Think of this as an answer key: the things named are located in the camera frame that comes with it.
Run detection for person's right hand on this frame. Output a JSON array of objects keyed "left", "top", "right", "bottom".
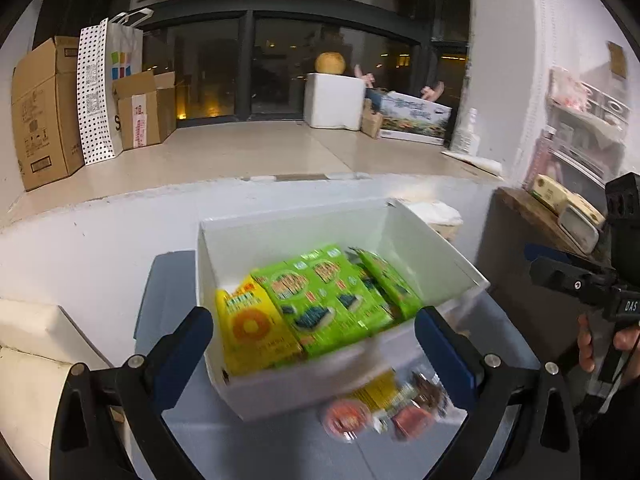
[{"left": 577, "top": 312, "right": 640, "bottom": 373}]

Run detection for round yellow fruit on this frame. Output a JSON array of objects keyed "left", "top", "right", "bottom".
[{"left": 315, "top": 51, "right": 347, "bottom": 76}]

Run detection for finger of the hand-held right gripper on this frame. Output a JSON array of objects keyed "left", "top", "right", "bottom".
[
  {"left": 529, "top": 256, "right": 618, "bottom": 311},
  {"left": 524, "top": 243, "right": 608, "bottom": 276}
]

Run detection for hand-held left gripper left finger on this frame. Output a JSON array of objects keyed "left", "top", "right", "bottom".
[{"left": 50, "top": 306, "right": 216, "bottom": 480}]

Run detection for small yellow snack sachet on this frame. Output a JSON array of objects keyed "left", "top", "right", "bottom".
[{"left": 357, "top": 370, "right": 401, "bottom": 413}]

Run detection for dotted white paper bag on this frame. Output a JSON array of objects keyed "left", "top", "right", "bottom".
[{"left": 76, "top": 7, "right": 153, "bottom": 167}]

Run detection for white paper envelope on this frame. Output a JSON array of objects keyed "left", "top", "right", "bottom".
[{"left": 440, "top": 149, "right": 502, "bottom": 177}]

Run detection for pink floral pouch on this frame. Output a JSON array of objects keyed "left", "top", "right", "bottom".
[{"left": 547, "top": 67, "right": 591, "bottom": 111}]

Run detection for yellow tissue pack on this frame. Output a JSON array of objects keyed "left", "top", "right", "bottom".
[{"left": 530, "top": 174, "right": 606, "bottom": 228}]

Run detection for printed landscape gift box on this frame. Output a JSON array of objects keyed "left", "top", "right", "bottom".
[{"left": 377, "top": 91, "right": 453, "bottom": 143}]

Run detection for small white device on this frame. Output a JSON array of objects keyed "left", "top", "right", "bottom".
[{"left": 557, "top": 206, "right": 601, "bottom": 255}]

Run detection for plastic storage drawers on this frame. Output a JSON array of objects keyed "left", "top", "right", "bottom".
[{"left": 522, "top": 65, "right": 631, "bottom": 196}]

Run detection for white tissue pack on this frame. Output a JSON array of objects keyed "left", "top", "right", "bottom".
[{"left": 400, "top": 200, "right": 463, "bottom": 241}]

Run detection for grey table cloth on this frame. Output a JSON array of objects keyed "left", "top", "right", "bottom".
[{"left": 132, "top": 252, "right": 546, "bottom": 480}]

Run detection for large brown cardboard box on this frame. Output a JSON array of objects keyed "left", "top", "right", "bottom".
[{"left": 11, "top": 36, "right": 86, "bottom": 192}]

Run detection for white cardboard box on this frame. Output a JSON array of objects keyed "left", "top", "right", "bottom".
[{"left": 196, "top": 199, "right": 491, "bottom": 421}]

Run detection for cream leather armchair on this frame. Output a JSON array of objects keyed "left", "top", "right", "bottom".
[{"left": 0, "top": 299, "right": 116, "bottom": 480}]

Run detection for white foam box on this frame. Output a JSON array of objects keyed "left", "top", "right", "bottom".
[{"left": 304, "top": 72, "right": 366, "bottom": 130}]

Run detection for small open cardboard box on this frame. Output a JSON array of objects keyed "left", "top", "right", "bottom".
[{"left": 112, "top": 70, "right": 177, "bottom": 151}]

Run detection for brown wall note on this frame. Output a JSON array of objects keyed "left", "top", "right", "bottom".
[{"left": 607, "top": 41, "right": 628, "bottom": 78}]

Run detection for small brown carton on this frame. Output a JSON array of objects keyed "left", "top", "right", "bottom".
[{"left": 361, "top": 99, "right": 385, "bottom": 138}]

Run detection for round wooden side table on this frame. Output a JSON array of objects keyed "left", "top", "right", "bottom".
[{"left": 492, "top": 186, "right": 608, "bottom": 311}]

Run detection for yellow snack packet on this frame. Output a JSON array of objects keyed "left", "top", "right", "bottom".
[{"left": 215, "top": 282, "right": 303, "bottom": 376}]

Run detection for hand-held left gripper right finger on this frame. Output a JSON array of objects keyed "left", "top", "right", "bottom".
[{"left": 414, "top": 306, "right": 582, "bottom": 480}]

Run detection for white plastic bottle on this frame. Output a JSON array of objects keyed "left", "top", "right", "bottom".
[{"left": 452, "top": 108, "right": 480, "bottom": 156}]

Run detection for black window frame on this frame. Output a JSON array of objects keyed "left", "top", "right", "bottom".
[{"left": 32, "top": 0, "right": 473, "bottom": 123}]

